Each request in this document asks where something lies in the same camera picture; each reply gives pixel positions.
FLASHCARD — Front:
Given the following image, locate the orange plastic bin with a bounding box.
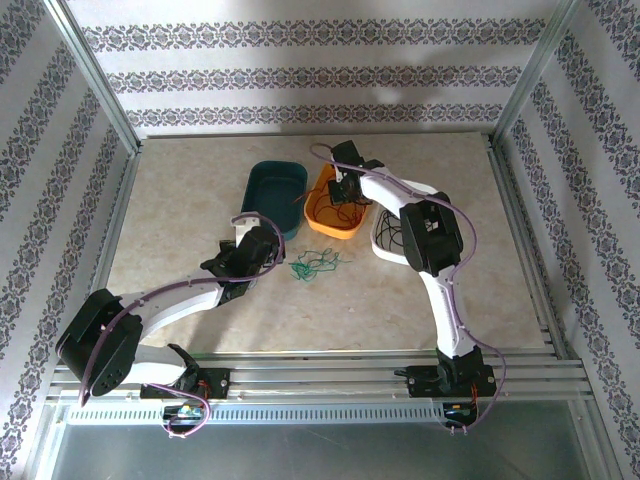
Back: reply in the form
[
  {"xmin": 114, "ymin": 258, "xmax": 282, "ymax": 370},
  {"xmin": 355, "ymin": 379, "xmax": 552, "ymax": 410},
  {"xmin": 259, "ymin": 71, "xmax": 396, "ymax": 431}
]
[{"xmin": 303, "ymin": 162, "xmax": 374, "ymax": 240}]

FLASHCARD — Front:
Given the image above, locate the aluminium corner post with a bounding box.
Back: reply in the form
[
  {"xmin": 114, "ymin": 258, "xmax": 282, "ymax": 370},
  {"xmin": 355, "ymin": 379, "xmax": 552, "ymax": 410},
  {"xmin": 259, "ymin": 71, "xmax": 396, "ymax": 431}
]
[
  {"xmin": 43, "ymin": 0, "xmax": 144, "ymax": 156},
  {"xmin": 492, "ymin": 0, "xmax": 589, "ymax": 146}
]

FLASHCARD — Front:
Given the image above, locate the right aluminium corner post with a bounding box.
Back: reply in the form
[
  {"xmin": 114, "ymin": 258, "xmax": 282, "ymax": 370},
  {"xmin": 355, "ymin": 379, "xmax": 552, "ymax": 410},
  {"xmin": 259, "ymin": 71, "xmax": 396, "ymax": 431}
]
[{"xmin": 492, "ymin": 0, "xmax": 589, "ymax": 146}]

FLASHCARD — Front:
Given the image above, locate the thin green cable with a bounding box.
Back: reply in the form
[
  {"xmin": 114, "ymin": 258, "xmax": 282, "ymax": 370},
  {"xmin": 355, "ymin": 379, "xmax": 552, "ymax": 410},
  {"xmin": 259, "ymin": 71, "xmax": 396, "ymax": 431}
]
[
  {"xmin": 288, "ymin": 248, "xmax": 354, "ymax": 285},
  {"xmin": 292, "ymin": 248, "xmax": 354, "ymax": 281}
]

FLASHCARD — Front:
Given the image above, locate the left aluminium side rail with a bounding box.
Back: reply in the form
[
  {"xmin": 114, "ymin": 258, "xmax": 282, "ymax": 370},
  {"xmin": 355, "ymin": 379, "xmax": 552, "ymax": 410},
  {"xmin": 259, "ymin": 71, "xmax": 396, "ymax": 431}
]
[{"xmin": 69, "ymin": 149, "xmax": 144, "ymax": 361}]

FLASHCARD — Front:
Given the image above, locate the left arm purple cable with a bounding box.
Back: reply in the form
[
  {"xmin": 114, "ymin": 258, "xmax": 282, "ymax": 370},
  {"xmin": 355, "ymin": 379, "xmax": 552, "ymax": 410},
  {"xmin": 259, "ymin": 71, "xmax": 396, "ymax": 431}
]
[{"xmin": 78, "ymin": 222, "xmax": 286, "ymax": 441}]

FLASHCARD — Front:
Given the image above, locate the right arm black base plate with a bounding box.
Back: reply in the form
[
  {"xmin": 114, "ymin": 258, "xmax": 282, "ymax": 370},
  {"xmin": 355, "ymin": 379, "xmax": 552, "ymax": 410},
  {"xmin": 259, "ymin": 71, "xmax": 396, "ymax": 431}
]
[{"xmin": 394, "ymin": 364, "xmax": 499, "ymax": 399}]

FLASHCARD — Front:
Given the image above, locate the aluminium cross rail frame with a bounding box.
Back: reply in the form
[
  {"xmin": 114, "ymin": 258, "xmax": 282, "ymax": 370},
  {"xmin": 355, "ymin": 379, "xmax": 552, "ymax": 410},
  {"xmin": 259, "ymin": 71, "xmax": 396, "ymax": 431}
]
[{"xmin": 47, "ymin": 349, "xmax": 594, "ymax": 404}]

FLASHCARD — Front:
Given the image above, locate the left aluminium corner post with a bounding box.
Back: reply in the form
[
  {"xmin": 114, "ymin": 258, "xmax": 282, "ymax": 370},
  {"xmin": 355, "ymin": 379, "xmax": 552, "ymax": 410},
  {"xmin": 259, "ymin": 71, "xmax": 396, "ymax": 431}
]
[{"xmin": 43, "ymin": 0, "xmax": 144, "ymax": 156}]

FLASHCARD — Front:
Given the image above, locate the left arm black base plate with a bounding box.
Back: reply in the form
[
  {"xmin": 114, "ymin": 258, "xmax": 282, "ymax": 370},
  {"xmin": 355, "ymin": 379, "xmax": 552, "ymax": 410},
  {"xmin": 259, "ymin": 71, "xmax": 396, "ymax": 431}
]
[{"xmin": 139, "ymin": 367, "xmax": 232, "ymax": 401}]

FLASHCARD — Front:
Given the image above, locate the thin black cable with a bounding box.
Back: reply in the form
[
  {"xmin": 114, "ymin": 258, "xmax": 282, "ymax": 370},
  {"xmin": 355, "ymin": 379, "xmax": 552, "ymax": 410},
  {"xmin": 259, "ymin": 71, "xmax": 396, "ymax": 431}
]
[{"xmin": 374, "ymin": 209, "xmax": 409, "ymax": 249}]

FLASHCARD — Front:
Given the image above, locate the white plastic bin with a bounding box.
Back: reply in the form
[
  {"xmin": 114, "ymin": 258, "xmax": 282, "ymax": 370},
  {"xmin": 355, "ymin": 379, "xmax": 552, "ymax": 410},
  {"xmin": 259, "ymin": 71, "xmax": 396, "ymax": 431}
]
[{"xmin": 368, "ymin": 182, "xmax": 437, "ymax": 264}]

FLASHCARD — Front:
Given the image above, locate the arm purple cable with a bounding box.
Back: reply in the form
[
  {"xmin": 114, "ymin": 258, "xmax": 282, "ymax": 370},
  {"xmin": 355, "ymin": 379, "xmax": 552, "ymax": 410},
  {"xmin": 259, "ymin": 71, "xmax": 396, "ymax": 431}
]
[
  {"xmin": 309, "ymin": 143, "xmax": 509, "ymax": 436},
  {"xmin": 78, "ymin": 222, "xmax": 286, "ymax": 441}
]

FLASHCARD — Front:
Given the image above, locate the aluminium side rail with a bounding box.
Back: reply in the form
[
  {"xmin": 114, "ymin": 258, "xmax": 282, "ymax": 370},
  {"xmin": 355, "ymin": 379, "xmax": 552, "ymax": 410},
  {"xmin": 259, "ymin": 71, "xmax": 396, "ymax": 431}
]
[
  {"xmin": 69, "ymin": 149, "xmax": 144, "ymax": 361},
  {"xmin": 487, "ymin": 139, "xmax": 586, "ymax": 361}
]

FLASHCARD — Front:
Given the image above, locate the slotted grey cable duct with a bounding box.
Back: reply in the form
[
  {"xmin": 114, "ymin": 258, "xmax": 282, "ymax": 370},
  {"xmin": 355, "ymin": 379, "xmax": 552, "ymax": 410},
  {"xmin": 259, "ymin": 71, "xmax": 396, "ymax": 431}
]
[{"xmin": 64, "ymin": 403, "xmax": 446, "ymax": 426}]

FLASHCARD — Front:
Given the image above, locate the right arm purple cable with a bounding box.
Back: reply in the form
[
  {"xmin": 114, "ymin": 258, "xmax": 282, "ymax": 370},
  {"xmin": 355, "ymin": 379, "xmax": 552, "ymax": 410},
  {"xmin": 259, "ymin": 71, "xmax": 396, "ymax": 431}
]
[{"xmin": 309, "ymin": 143, "xmax": 509, "ymax": 436}]

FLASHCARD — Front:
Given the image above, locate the right aluminium side rail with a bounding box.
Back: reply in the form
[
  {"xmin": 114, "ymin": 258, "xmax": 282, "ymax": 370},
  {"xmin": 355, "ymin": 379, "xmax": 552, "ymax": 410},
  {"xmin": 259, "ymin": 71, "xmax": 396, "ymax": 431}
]
[{"xmin": 487, "ymin": 139, "xmax": 586, "ymax": 361}]

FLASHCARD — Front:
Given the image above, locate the dark green plastic bin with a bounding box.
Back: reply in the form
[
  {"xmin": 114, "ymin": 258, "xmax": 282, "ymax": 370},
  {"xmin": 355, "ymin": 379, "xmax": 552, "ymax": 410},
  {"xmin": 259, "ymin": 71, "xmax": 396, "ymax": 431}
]
[{"xmin": 240, "ymin": 159, "xmax": 309, "ymax": 241}]

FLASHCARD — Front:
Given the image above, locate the grey metal sheet shelf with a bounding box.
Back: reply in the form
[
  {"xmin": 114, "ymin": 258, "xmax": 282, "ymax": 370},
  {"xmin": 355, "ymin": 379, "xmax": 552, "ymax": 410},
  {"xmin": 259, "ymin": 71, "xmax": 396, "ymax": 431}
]
[{"xmin": 49, "ymin": 424, "xmax": 591, "ymax": 480}]

